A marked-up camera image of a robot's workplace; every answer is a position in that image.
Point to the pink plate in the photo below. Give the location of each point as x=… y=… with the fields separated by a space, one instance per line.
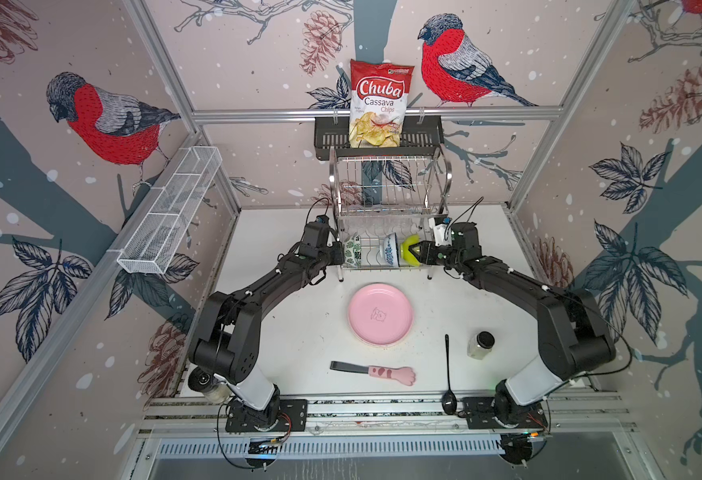
x=380 y=314

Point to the black wall basket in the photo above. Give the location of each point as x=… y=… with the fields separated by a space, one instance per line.
x=419 y=138

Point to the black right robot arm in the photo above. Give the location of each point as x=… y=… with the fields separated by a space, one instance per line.
x=572 y=336

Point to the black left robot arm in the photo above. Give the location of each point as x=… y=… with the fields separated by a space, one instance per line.
x=226 y=342

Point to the black lid jar left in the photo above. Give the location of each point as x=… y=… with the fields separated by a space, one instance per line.
x=213 y=389

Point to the blue white floral bowl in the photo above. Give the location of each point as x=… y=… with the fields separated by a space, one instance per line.
x=389 y=250

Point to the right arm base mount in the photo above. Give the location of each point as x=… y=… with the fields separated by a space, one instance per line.
x=532 y=423

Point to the silver two-tier dish rack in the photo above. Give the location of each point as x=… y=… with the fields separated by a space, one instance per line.
x=379 y=195

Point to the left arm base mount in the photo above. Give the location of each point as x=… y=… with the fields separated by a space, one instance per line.
x=286 y=415

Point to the black spoon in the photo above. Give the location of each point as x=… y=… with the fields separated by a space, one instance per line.
x=449 y=400

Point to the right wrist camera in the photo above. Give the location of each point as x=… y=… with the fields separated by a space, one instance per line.
x=441 y=230

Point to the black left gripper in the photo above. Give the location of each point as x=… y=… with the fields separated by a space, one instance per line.
x=337 y=249

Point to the green leaf pattern bowl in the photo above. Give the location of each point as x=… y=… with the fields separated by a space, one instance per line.
x=353 y=252

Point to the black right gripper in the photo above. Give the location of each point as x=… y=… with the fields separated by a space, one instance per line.
x=426 y=251

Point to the small black lid jar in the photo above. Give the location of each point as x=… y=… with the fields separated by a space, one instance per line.
x=480 y=345

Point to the red cassava chips bag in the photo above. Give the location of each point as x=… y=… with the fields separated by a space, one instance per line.
x=379 y=94

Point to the white wire mesh shelf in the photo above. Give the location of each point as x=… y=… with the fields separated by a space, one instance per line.
x=159 y=235

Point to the pink cat paw spatula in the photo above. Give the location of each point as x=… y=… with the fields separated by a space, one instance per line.
x=403 y=375

